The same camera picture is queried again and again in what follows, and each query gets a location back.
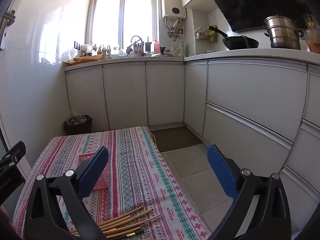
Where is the metal door handle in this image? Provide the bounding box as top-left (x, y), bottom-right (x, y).
top-left (0, 9), bottom-right (16, 50)

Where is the black wok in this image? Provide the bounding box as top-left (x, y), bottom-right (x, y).
top-left (208, 26), bottom-right (260, 50)

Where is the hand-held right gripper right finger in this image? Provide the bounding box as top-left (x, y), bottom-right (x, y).
top-left (206, 144), bottom-right (292, 240)

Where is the white water heater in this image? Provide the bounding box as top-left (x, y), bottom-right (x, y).
top-left (161, 0), bottom-right (187, 20)

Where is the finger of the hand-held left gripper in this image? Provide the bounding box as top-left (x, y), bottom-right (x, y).
top-left (0, 141), bottom-right (27, 172)

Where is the yellow packet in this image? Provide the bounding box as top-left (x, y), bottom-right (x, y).
top-left (208, 27), bottom-right (219, 42)

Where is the pink perforated plastic basket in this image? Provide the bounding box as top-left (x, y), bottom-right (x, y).
top-left (79, 152), bottom-right (110, 192)

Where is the glass jar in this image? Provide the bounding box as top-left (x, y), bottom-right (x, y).
top-left (304, 29), bottom-right (320, 53)

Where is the wall utensil rack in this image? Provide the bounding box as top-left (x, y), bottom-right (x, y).
top-left (195, 27), bottom-right (209, 40)

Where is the yellow cloth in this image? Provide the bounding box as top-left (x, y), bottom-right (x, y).
top-left (65, 54), bottom-right (104, 64)

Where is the metal sink faucet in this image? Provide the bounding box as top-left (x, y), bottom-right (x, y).
top-left (130, 35), bottom-right (143, 49)

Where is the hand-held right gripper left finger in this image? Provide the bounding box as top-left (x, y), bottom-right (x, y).
top-left (24, 145), bottom-right (110, 240)

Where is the pile of wooden chopsticks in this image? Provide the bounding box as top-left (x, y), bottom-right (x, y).
top-left (69, 206), bottom-right (162, 239)

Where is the patterned striped tablecloth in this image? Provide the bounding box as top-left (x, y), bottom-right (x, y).
top-left (12, 126), bottom-right (213, 240)

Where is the black trash bin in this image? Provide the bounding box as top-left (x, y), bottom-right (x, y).
top-left (64, 110), bottom-right (93, 135)

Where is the dark brown floor mat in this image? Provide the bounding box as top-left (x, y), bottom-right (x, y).
top-left (150, 126), bottom-right (203, 152)

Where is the kitchen window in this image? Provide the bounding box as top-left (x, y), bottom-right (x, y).
top-left (86, 0), bottom-right (160, 53)

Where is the stainless steel steamer pot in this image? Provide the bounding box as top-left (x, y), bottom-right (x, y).
top-left (264, 15), bottom-right (304, 50)

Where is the black range hood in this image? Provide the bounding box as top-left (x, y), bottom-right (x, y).
top-left (201, 0), bottom-right (320, 33)

